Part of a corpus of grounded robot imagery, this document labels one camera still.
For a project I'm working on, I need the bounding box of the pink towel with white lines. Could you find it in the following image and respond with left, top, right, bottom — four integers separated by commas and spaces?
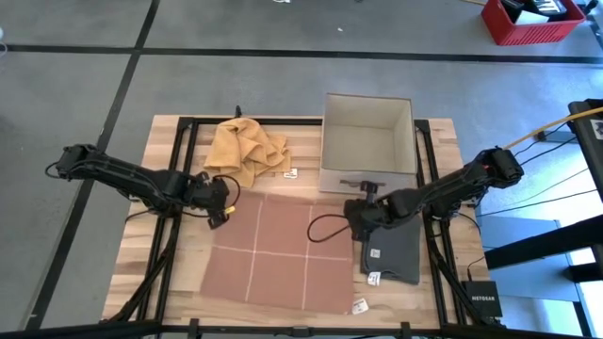
201, 190, 355, 315

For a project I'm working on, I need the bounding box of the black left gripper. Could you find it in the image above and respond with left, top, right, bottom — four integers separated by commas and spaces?
187, 170, 233, 231

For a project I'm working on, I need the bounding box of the red plastic crate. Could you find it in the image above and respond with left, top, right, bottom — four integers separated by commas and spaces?
480, 0, 588, 47

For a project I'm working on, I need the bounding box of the dark grey towel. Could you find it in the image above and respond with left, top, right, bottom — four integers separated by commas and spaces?
360, 214, 423, 286

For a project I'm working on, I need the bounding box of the yellow towel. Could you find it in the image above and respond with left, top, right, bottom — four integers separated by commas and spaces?
203, 117, 292, 190

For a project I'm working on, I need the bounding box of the black metal stand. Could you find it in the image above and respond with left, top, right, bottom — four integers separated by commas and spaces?
483, 97, 603, 283

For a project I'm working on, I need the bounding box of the yellow cable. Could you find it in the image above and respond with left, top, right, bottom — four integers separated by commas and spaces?
503, 106, 603, 152

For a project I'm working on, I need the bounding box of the grey power strip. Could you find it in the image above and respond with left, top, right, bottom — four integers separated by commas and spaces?
536, 130, 579, 144

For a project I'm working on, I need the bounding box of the black Netgear network switch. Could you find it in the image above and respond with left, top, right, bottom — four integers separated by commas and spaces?
460, 281, 503, 319

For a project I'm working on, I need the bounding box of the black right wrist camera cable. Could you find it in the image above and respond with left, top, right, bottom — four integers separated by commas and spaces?
306, 213, 352, 244

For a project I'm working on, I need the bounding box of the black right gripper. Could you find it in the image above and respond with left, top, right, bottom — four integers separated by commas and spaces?
342, 180, 393, 244

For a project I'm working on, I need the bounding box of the beige fabric storage box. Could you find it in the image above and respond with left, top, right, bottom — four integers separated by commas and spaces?
318, 92, 419, 195

